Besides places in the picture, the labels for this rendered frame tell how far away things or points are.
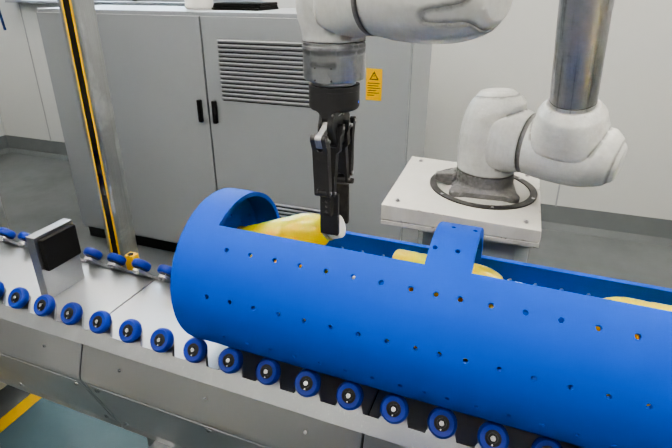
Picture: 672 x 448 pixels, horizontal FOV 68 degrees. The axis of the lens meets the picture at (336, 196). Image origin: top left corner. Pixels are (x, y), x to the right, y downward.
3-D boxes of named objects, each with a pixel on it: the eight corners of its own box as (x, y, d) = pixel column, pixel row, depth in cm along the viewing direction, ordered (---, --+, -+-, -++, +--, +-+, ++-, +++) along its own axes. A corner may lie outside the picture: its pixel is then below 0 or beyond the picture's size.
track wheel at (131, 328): (127, 316, 98) (120, 316, 97) (146, 321, 97) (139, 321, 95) (120, 339, 97) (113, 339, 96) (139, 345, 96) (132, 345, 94)
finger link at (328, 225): (339, 193, 77) (337, 195, 77) (339, 234, 80) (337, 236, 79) (321, 190, 78) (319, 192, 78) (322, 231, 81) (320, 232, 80)
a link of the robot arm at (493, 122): (472, 153, 148) (482, 79, 139) (532, 169, 137) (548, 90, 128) (444, 168, 137) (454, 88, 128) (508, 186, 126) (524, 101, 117)
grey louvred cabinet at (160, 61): (137, 207, 381) (102, 4, 325) (416, 255, 315) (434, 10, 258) (82, 239, 335) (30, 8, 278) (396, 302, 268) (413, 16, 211)
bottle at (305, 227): (225, 240, 87) (316, 220, 78) (244, 220, 92) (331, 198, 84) (243, 273, 89) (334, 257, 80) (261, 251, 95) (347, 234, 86)
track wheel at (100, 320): (98, 308, 101) (91, 307, 99) (115, 313, 99) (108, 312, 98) (91, 330, 100) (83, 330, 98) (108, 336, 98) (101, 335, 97)
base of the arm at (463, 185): (436, 170, 151) (438, 153, 148) (513, 178, 147) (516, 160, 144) (433, 194, 135) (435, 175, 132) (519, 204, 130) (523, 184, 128)
